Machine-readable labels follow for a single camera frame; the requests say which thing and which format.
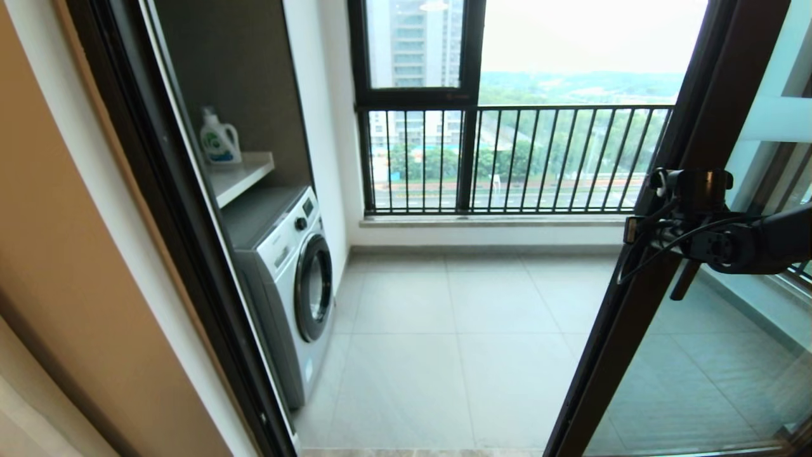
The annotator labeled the brown-framed sliding glass door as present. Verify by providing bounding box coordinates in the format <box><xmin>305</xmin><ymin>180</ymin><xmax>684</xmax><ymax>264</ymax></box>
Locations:
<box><xmin>542</xmin><ymin>0</ymin><xmax>812</xmax><ymax>457</ymax></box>

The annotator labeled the black balcony railing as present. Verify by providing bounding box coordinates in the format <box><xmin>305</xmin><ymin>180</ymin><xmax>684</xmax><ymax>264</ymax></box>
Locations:
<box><xmin>358</xmin><ymin>104</ymin><xmax>673</xmax><ymax>215</ymax></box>

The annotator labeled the grey stone window sill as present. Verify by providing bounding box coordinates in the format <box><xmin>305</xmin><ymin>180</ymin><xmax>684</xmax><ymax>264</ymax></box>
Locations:
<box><xmin>360</xmin><ymin>213</ymin><xmax>635</xmax><ymax>229</ymax></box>

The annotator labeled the white front-load washing machine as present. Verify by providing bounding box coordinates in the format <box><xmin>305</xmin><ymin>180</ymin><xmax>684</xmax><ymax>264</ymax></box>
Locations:
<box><xmin>221</xmin><ymin>184</ymin><xmax>335</xmax><ymax>410</ymax></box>

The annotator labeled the white laundry detergent bottle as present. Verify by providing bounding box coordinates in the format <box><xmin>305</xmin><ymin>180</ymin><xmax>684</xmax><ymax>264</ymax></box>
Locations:
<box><xmin>199</xmin><ymin>107</ymin><xmax>243</xmax><ymax>166</ymax></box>

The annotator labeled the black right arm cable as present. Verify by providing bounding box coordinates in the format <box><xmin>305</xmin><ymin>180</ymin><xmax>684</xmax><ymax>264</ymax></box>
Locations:
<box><xmin>615</xmin><ymin>167</ymin><xmax>771</xmax><ymax>286</ymax></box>

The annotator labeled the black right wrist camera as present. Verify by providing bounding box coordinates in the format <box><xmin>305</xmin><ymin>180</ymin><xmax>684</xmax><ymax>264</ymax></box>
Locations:
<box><xmin>648</xmin><ymin>167</ymin><xmax>735</xmax><ymax>216</ymax></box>

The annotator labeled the dark window frame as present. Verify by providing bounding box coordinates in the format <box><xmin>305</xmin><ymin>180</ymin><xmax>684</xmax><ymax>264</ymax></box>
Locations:
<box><xmin>347</xmin><ymin>0</ymin><xmax>488</xmax><ymax>216</ymax></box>

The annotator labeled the white wall shelf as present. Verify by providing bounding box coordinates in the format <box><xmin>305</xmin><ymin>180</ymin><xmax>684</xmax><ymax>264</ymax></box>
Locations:
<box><xmin>206</xmin><ymin>151</ymin><xmax>276</xmax><ymax>209</ymax></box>

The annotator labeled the dark outer door frame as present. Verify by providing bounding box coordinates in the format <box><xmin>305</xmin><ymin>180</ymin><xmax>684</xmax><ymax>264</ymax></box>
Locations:
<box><xmin>63</xmin><ymin>0</ymin><xmax>302</xmax><ymax>457</ymax></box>

